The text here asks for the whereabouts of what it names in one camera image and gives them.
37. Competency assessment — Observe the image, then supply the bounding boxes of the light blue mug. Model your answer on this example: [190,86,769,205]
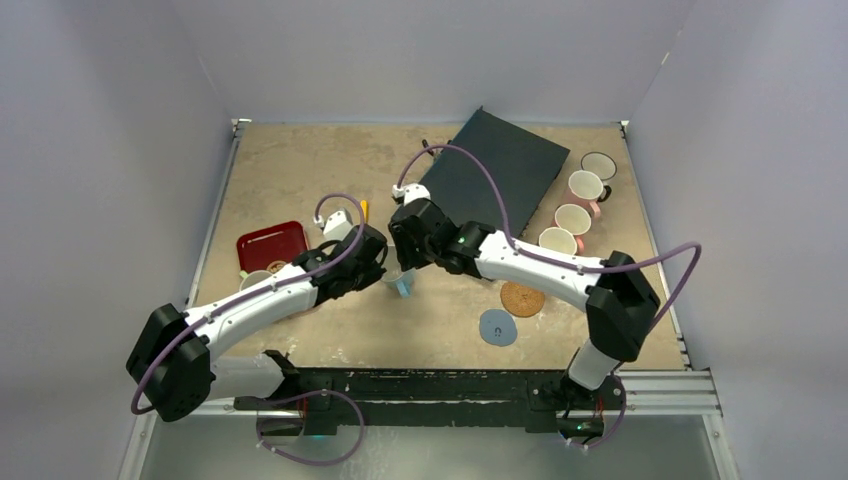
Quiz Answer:
[381,245,415,298]

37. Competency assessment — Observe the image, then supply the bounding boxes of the green cup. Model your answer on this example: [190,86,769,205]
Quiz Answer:
[238,270,273,292]

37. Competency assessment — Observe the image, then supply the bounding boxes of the blue grey smiley coaster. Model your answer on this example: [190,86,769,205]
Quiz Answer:
[479,309,518,347]

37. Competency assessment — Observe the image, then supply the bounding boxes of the woven cork coaster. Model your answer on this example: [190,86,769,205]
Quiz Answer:
[500,282,545,318]

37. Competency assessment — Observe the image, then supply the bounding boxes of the pink mug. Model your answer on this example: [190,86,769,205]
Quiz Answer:
[564,170,612,219]
[554,204,592,255]

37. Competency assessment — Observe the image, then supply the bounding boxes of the pink mug front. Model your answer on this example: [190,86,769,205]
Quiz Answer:
[564,170,612,219]

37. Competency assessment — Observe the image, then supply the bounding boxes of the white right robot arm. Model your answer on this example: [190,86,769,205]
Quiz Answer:
[389,198,660,407]

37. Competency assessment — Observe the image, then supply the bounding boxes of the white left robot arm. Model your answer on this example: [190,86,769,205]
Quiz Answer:
[126,224,388,422]

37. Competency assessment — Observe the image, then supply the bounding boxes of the dark flat metal box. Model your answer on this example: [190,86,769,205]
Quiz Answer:
[420,109,570,238]

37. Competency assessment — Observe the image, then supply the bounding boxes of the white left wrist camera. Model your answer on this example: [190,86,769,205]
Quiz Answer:
[313,208,355,241]

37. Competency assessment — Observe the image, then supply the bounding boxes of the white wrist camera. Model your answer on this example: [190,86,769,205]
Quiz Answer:
[391,183,430,206]
[313,208,355,241]

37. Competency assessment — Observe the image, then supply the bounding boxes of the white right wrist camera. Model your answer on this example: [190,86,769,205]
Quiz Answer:
[391,183,430,206]

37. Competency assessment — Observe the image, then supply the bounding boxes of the black handled pliers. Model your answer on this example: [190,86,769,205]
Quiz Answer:
[421,139,443,161]

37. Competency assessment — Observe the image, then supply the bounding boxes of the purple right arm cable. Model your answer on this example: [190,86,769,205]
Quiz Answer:
[394,143,704,452]

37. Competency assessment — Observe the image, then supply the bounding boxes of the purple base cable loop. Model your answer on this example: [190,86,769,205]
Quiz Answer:
[255,389,366,467]

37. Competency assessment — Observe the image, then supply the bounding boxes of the aluminium table rail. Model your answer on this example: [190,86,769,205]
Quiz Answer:
[178,118,253,308]

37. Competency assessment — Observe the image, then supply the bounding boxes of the black front base frame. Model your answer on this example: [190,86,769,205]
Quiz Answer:
[234,353,626,437]

